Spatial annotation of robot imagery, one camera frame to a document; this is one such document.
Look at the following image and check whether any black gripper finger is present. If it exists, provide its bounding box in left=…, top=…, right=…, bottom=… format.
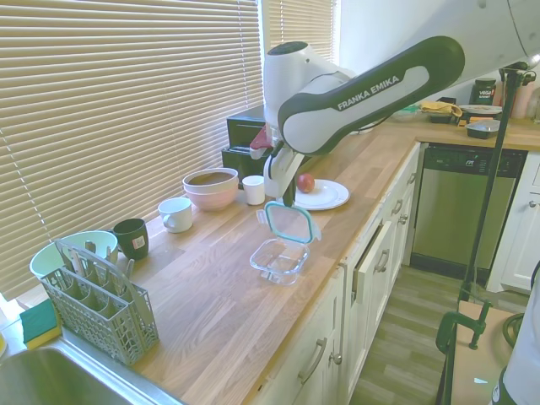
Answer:
left=282, top=169, right=299, bottom=209

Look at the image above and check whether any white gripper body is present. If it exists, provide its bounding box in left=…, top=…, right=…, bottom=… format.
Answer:
left=263, top=147, right=305, bottom=199

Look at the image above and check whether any clear lid with teal rim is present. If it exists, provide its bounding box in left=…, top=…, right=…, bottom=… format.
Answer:
left=256, top=200, right=323, bottom=246

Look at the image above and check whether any clear glass food container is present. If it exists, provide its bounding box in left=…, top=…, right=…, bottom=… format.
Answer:
left=249, top=236, right=311, bottom=288

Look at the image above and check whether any black food tray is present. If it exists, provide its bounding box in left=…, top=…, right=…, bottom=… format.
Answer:
left=465, top=119, right=502, bottom=140

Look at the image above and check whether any white plate with food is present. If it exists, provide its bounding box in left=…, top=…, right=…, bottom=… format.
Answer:
left=457, top=104, right=505, bottom=116

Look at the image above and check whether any small white cup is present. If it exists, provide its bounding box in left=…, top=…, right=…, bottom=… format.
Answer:
left=241, top=175, right=267, bottom=207

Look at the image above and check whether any white dinner plate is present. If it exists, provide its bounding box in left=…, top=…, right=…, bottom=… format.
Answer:
left=293, top=179, right=351, bottom=211

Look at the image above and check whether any black toaster oven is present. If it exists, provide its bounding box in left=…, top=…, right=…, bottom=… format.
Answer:
left=221, top=104, right=271, bottom=179

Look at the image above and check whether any pink bowl with brown inside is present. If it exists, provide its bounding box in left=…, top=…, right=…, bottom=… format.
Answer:
left=182, top=167, right=240, bottom=213

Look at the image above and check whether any white ceramic mug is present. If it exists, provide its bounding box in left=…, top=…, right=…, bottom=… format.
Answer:
left=158, top=197, right=194, bottom=234

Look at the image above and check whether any open white cabinet drawer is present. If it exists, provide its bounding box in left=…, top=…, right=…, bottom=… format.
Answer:
left=351, top=219, right=394, bottom=305

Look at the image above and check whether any narrow beige window blind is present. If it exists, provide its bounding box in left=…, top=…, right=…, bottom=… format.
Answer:
left=261, top=0, right=339, bottom=68

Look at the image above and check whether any dark green cup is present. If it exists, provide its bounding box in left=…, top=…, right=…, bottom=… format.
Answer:
left=111, top=218, right=150, bottom=260

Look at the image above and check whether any stainless steel dishwasher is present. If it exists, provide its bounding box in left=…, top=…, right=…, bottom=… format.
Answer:
left=411, top=143, right=529, bottom=278

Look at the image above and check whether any wide beige window blind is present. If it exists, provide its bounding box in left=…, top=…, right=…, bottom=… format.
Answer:
left=0, top=0, right=265, bottom=302

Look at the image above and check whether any yellow cloth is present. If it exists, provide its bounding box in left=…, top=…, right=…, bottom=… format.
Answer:
left=420, top=100, right=465, bottom=118

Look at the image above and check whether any green metal clamp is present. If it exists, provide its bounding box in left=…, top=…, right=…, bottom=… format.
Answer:
left=435, top=300, right=493, bottom=356

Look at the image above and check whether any black supplement jar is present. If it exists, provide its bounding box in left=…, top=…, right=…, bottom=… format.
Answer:
left=472, top=78, right=499, bottom=106

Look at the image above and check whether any grey plastic cutlery basket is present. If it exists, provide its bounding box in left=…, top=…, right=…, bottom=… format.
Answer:
left=40, top=238, right=160, bottom=367

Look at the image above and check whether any white base cabinet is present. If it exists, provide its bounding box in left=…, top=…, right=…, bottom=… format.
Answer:
left=499, top=150, right=540, bottom=293

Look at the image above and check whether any mint green bowl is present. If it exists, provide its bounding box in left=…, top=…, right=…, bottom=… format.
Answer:
left=29, top=230, right=119, bottom=282

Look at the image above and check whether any pink bottle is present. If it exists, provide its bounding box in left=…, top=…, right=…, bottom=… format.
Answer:
left=511, top=71, right=537, bottom=121

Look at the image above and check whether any green and yellow sponge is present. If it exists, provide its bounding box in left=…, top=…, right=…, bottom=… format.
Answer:
left=19, top=300, right=63, bottom=350

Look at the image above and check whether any stainless steel sink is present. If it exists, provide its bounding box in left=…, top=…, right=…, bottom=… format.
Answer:
left=0, top=337, right=186, bottom=405

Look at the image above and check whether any silver open drawer handle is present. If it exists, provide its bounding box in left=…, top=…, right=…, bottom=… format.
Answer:
left=374, top=249, right=391, bottom=275

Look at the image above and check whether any long silver drawer handle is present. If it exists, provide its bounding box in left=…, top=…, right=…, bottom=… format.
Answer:
left=297, top=337, right=328, bottom=386

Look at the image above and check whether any black camera stand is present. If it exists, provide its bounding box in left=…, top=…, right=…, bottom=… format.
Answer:
left=457, top=62, right=533, bottom=305

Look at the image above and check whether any wooden robot mount board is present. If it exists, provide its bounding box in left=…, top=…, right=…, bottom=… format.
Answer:
left=445, top=299, right=525, bottom=405

